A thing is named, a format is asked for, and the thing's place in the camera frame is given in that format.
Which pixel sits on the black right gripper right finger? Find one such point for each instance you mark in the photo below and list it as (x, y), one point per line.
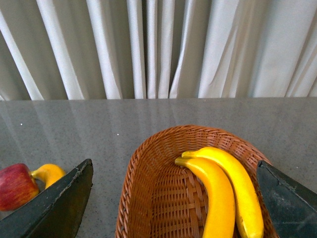
(291, 206)

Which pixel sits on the red apple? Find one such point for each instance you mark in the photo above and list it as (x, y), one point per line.
(17, 187)

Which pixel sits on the rear yellow banana in basket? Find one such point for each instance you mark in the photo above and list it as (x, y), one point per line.
(248, 212)

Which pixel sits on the front yellow banana in basket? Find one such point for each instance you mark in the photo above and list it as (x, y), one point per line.
(220, 221)

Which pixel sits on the yellow banana right on table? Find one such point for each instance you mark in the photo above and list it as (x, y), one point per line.
(48, 174)

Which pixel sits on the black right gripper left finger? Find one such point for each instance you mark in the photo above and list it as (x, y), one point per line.
(56, 212)

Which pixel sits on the white pleated curtain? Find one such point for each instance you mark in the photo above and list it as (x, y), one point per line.
(156, 49)

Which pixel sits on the yellow banana in basket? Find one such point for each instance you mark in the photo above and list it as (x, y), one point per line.
(220, 221)
(248, 212)

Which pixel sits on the right wicker basket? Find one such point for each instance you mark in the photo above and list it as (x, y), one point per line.
(162, 200)

